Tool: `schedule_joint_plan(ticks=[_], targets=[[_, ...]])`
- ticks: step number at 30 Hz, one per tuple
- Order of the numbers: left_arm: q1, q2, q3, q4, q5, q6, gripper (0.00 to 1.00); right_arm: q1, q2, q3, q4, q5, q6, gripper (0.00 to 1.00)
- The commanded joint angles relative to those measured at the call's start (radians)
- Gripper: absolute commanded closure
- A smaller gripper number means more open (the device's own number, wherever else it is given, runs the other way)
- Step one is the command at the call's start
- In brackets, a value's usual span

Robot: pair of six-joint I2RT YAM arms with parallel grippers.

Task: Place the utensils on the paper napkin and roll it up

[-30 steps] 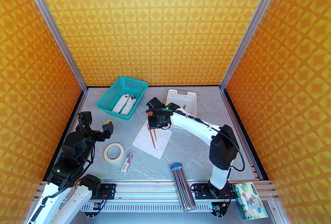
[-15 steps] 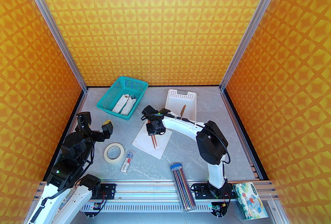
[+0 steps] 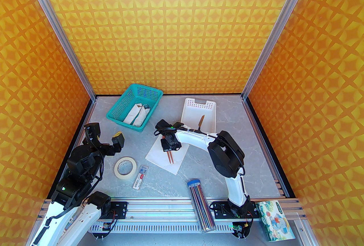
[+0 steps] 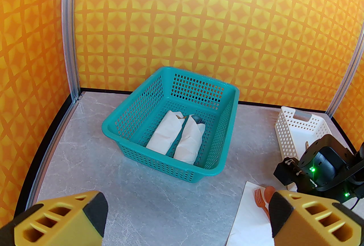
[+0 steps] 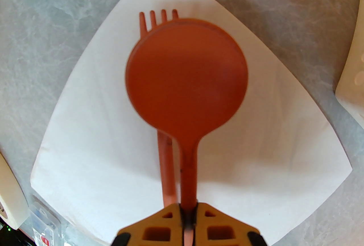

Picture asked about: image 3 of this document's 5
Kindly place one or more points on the white paper napkin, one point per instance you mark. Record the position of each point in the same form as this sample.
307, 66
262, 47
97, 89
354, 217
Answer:
157, 158

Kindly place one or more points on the white plastic perforated basket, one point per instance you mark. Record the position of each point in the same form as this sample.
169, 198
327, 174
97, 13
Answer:
196, 114

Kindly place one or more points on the brown knife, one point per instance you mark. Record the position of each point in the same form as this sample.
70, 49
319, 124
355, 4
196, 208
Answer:
201, 121

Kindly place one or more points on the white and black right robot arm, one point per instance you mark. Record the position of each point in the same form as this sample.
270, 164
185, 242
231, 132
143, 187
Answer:
226, 156

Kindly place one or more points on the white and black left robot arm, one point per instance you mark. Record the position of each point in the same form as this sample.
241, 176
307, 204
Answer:
88, 212

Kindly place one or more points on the rolled white napkin bundle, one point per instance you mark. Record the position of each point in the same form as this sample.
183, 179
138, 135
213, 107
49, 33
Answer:
132, 116

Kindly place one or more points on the masking tape roll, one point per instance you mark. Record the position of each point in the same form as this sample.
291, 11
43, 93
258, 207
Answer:
125, 178

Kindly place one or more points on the cutlery piece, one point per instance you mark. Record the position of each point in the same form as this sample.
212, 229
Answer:
146, 107

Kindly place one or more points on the small clear refill box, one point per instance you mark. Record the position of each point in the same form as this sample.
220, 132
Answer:
140, 178

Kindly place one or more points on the teal plastic mesh basket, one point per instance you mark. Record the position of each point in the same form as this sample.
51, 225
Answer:
148, 93

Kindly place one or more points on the clear pencil tube blue cap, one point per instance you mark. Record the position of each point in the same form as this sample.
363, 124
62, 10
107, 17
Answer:
200, 205

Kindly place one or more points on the small controller board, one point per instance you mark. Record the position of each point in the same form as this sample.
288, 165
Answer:
103, 228
239, 229

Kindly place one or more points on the cartoon print tissue pack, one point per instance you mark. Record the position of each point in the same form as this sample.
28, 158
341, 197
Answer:
274, 222

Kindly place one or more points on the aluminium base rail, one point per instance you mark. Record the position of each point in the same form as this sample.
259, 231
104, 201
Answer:
165, 208

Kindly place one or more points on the aluminium frame post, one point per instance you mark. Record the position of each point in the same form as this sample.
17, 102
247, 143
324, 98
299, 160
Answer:
280, 26
57, 26

